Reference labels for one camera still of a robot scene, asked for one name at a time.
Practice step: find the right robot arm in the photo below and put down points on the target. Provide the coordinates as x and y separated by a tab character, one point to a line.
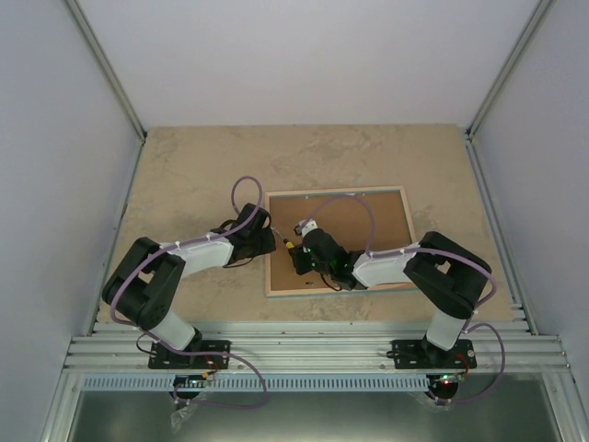
455	280

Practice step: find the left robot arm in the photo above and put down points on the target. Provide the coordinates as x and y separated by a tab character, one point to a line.
142	287

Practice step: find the yellow handled screwdriver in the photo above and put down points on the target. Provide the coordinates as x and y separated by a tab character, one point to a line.
290	246

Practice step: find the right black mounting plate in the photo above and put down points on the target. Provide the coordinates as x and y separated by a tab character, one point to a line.
409	354

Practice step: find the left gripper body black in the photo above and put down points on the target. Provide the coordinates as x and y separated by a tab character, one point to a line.
260	248

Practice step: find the teal wooden picture frame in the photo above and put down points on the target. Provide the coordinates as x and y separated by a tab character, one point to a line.
276	293

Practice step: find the aluminium rail base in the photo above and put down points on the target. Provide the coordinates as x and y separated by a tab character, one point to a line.
327	347

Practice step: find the aluminium corner post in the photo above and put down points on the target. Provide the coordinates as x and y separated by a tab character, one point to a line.
524	39
90	38

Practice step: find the left aluminium corner post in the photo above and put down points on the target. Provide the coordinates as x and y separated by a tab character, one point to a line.
90	38

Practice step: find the brown frame backing board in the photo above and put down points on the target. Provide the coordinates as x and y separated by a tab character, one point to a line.
349	221

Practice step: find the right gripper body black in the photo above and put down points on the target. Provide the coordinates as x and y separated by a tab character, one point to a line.
305	268

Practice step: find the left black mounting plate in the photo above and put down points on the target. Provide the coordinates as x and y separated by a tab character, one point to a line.
213	358

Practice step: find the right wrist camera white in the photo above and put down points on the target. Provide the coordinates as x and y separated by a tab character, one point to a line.
305	226

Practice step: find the slotted cable duct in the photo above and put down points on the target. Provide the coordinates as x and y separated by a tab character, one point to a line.
251	383

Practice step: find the right aluminium corner post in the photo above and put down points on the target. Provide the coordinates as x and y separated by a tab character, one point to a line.
524	39

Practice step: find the black mounting plate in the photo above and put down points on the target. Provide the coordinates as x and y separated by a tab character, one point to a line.
213	358
409	354

